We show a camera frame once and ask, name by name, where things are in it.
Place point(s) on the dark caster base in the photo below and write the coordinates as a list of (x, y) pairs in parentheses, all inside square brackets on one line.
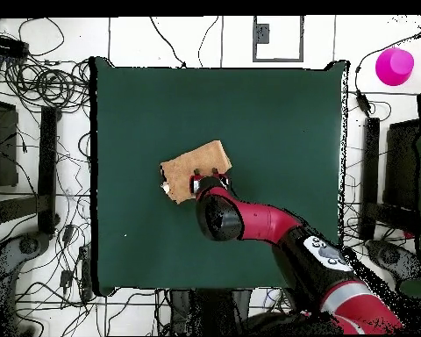
[(389, 254), (28, 245)]

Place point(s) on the dark green table cloth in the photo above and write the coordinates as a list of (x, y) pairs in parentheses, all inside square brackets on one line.
[(161, 105)]

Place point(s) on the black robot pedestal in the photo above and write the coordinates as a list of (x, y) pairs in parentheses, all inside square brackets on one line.
[(210, 312)]

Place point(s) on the tan terry towel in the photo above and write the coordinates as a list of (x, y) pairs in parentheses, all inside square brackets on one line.
[(182, 168)]

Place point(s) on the black power adapter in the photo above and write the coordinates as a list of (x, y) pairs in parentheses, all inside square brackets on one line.
[(363, 101)]

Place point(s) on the magenta plastic cup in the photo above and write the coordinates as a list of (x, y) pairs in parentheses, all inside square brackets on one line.
[(394, 66)]

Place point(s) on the black power strip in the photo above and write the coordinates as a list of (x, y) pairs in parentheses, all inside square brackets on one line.
[(7, 45)]

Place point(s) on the grey square floor frame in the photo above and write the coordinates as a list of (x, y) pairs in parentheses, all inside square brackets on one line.
[(262, 33)]

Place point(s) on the black metal stand frame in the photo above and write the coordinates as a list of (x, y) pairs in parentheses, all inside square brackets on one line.
[(372, 168), (48, 168)]

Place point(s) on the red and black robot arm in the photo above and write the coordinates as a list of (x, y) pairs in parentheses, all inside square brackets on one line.
[(259, 221)]

